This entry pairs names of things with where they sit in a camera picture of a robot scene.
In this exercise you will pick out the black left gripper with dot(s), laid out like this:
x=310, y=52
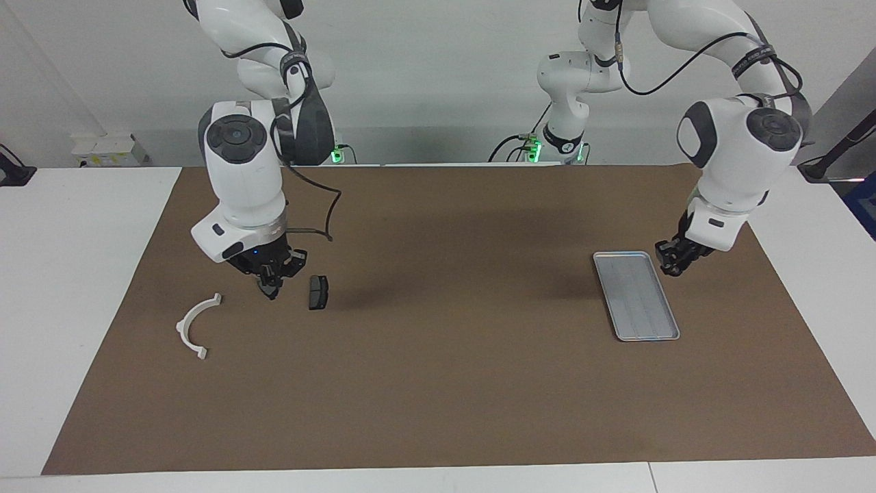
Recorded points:
x=688, y=250

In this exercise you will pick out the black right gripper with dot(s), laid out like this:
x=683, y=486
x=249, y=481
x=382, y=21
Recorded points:
x=260, y=257

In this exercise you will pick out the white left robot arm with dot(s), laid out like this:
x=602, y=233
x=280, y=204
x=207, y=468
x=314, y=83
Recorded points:
x=732, y=157

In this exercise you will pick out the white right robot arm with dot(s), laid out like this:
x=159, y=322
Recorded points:
x=239, y=185

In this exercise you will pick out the silver metal tray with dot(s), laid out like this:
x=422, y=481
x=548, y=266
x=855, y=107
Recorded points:
x=636, y=298

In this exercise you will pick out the dark rectangular brake pad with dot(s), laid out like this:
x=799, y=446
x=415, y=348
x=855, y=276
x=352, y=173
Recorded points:
x=319, y=293

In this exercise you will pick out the white curved plastic part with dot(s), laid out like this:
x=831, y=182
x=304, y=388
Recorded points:
x=183, y=332

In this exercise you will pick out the blue crate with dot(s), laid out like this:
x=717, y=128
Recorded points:
x=864, y=205

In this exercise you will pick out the brown table mat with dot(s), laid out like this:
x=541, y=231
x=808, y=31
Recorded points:
x=438, y=397

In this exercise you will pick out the white power strip box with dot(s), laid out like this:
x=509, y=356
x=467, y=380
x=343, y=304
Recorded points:
x=102, y=150

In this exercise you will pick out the black clamp mount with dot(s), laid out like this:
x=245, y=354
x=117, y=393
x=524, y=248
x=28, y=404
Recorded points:
x=14, y=174

